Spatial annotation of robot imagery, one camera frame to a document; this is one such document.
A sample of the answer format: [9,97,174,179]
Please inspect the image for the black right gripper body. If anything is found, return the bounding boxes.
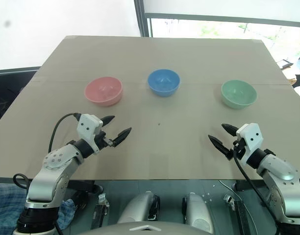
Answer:
[229,138,247,160]

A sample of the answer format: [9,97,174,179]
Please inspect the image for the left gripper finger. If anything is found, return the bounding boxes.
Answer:
[100,115,116,128]
[112,127,132,147]

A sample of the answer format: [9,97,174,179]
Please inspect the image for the green plastic bowl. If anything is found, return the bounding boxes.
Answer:
[221,79,258,110]

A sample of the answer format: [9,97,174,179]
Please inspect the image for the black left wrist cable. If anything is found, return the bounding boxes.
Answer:
[48,112,81,154]

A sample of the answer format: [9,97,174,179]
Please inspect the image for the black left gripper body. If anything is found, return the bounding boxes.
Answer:
[94,131,117,151]

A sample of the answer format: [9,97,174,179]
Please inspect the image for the blue plaid cloth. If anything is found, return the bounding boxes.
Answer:
[0,183,76,235]

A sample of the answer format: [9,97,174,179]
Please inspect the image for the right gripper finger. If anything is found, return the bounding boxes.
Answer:
[221,123,238,138]
[207,134,233,161]

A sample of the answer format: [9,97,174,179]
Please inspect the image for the grey robot torso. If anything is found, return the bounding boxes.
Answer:
[75,221,216,235]

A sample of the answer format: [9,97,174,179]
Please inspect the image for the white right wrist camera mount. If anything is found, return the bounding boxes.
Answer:
[235,122,264,158]

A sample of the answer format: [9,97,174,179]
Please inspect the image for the black cable loop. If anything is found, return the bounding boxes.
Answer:
[12,173,29,190]

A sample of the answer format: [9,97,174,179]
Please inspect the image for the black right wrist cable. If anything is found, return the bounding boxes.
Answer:
[232,144,282,235]

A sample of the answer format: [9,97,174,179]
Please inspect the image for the black window frame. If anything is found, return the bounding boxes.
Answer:
[133,0,300,38]

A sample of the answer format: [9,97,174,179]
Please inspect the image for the pink plastic bowl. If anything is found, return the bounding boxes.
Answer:
[84,76,123,107]

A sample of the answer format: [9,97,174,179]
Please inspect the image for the silver right robot leg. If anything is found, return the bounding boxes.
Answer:
[181,192,214,233]

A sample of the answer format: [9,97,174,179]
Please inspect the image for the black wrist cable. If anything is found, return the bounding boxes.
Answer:
[232,144,282,235]
[48,112,81,154]

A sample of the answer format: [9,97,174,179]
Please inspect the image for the blue plastic bowl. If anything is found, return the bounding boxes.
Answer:
[147,69,181,97]

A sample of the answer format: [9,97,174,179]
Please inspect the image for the black tablet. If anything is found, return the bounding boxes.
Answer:
[276,58,294,70]

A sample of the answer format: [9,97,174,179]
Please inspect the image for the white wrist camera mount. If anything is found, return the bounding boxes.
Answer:
[235,122,264,158]
[76,114,103,153]

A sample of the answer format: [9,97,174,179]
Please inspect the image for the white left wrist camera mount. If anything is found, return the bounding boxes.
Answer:
[76,114,103,153]

